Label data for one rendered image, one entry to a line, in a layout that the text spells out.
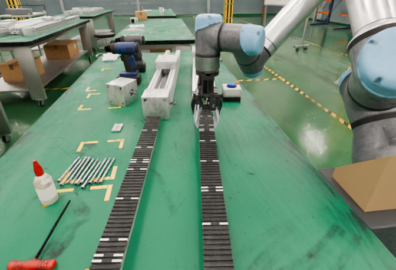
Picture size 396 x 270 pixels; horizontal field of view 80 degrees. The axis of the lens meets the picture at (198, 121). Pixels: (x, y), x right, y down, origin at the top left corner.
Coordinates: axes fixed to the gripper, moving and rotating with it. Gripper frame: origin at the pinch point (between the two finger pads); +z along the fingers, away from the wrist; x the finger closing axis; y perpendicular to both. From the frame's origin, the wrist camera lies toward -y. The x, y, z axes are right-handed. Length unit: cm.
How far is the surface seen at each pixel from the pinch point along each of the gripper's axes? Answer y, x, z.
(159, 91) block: -15.1, -17.8, -6.4
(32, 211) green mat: 35, -41, 3
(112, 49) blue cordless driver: -49, -45, -16
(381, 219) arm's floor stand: 38, 37, 3
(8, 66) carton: -223, -235, 39
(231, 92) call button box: -26.4, 12.7, -1.3
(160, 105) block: -9.5, -16.9, -2.8
